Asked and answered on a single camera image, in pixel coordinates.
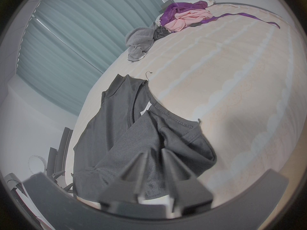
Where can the pile of clothes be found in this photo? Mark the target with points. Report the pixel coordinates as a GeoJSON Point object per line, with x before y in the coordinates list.
{"type": "Point", "coordinates": [184, 18]}

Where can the bed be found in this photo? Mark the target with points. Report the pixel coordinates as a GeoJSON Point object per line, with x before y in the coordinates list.
{"type": "Point", "coordinates": [227, 92]}

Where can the black dressing table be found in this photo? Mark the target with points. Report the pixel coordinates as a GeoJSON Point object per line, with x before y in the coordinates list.
{"type": "Point", "coordinates": [52, 162]}

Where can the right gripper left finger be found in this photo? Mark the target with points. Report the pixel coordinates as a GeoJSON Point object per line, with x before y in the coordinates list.
{"type": "Point", "coordinates": [127, 188]}

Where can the grey garment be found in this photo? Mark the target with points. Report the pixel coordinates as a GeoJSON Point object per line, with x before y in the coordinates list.
{"type": "Point", "coordinates": [140, 38]}

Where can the blue-green curtain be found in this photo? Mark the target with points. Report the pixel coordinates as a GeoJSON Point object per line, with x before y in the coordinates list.
{"type": "Point", "coordinates": [55, 68]}
{"type": "Point", "coordinates": [96, 20]}

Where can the black T-shirt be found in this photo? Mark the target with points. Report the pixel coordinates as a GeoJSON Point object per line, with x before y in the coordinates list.
{"type": "Point", "coordinates": [108, 140]}

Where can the round white-framed mirror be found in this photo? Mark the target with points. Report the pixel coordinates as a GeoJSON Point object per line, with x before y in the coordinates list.
{"type": "Point", "coordinates": [36, 163]}

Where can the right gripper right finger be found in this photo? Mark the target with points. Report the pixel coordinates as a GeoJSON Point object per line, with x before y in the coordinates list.
{"type": "Point", "coordinates": [184, 190]}

